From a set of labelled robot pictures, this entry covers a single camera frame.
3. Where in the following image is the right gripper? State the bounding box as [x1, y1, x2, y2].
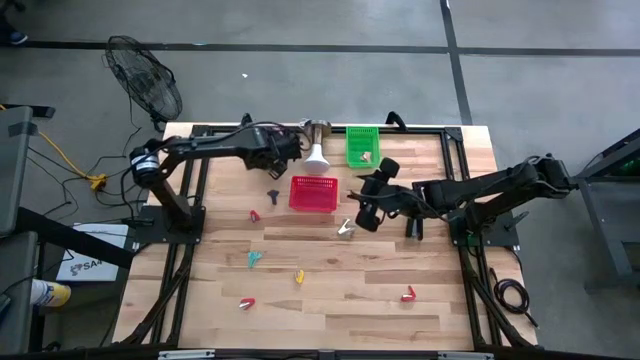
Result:
[355, 157, 416, 233]

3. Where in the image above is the green plastic basket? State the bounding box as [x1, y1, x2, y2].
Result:
[345, 125, 382, 170]

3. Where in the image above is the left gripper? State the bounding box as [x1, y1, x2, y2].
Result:
[267, 130, 304, 180]

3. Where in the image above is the black metal stand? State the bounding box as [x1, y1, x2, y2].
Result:
[557, 128, 640, 291]

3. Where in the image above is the red plastic basket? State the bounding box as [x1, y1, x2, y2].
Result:
[288, 174, 340, 214]

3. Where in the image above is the white printed sign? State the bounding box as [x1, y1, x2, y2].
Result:
[55, 222, 130, 284]

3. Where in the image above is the white yellow spray can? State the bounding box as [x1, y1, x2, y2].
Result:
[29, 278, 72, 308]

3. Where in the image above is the black floor fan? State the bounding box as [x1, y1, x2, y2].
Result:
[102, 34, 184, 134]

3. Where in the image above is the yellow floor cable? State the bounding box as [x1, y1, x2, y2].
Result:
[0, 102, 109, 192]

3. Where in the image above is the person's shoe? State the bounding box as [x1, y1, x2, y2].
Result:
[0, 27, 29, 47]

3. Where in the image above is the silver metal bracket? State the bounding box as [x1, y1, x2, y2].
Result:
[158, 349, 216, 359]
[438, 351, 495, 360]

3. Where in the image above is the black stand leg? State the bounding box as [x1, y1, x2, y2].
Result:
[17, 205, 136, 270]

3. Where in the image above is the grey metal cart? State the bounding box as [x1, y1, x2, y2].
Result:
[0, 104, 39, 354]

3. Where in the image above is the black aluminium table frame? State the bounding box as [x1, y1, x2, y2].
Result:
[112, 122, 539, 351]

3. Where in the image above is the coiled black cable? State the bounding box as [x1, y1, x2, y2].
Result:
[487, 267, 540, 329]

